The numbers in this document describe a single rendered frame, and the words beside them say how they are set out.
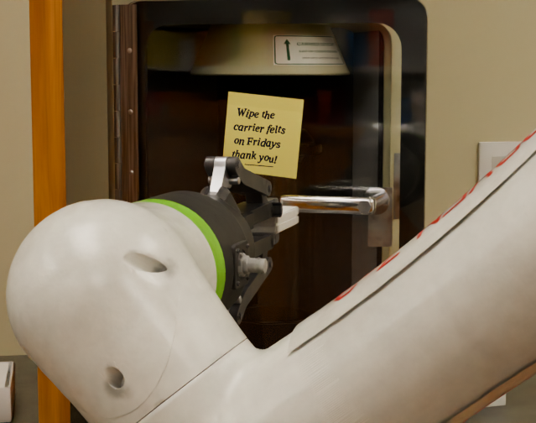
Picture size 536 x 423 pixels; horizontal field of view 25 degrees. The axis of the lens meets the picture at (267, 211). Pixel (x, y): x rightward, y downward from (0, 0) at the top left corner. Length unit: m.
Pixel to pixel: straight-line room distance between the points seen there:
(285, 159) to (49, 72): 0.24
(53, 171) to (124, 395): 0.52
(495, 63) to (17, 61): 0.67
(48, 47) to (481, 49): 0.80
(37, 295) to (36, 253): 0.02
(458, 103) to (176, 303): 1.14
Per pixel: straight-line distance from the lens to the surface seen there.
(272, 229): 1.00
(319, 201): 1.12
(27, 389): 1.51
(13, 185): 1.68
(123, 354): 0.66
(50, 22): 1.15
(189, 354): 0.66
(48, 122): 1.15
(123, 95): 1.23
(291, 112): 1.17
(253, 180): 0.94
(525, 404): 1.45
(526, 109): 1.81
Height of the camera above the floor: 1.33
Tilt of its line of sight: 7 degrees down
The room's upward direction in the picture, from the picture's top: straight up
